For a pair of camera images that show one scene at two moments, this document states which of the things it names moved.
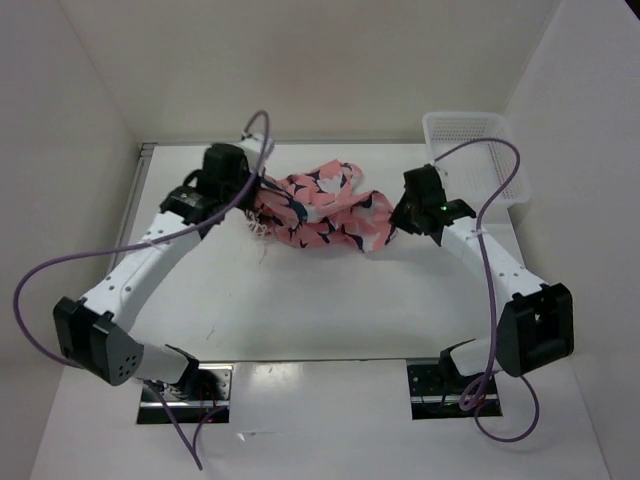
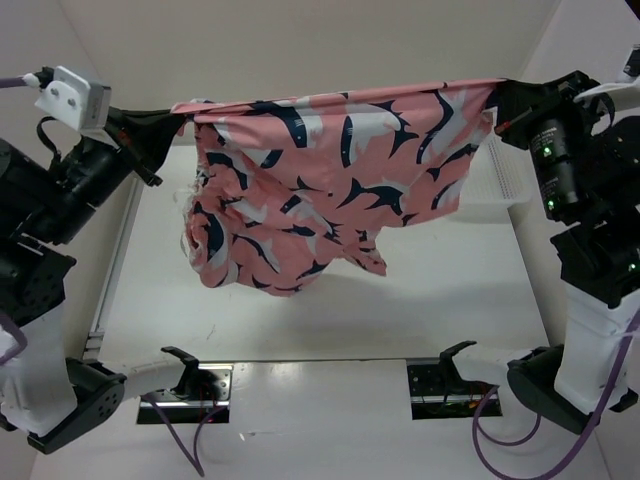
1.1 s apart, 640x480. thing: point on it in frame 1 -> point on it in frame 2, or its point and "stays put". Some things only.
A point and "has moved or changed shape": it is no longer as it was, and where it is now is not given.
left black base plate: [207, 390] stays put
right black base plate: [436, 390] stays put
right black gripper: [398, 218] -> [519, 102]
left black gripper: [251, 203] -> [143, 137]
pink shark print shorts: [322, 206] has moved or changed shape
